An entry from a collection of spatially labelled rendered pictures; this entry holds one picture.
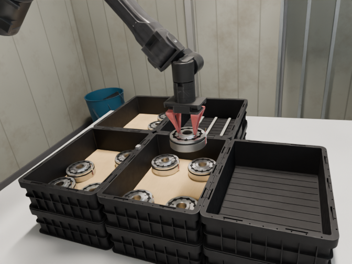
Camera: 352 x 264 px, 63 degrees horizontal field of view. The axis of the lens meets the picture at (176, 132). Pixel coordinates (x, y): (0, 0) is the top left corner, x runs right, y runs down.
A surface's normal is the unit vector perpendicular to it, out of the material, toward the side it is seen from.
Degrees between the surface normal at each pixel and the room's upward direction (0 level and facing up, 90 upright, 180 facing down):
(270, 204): 0
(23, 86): 90
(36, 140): 90
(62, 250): 0
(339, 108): 90
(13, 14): 133
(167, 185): 0
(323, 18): 90
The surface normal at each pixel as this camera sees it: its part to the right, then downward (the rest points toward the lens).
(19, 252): -0.10, -0.90
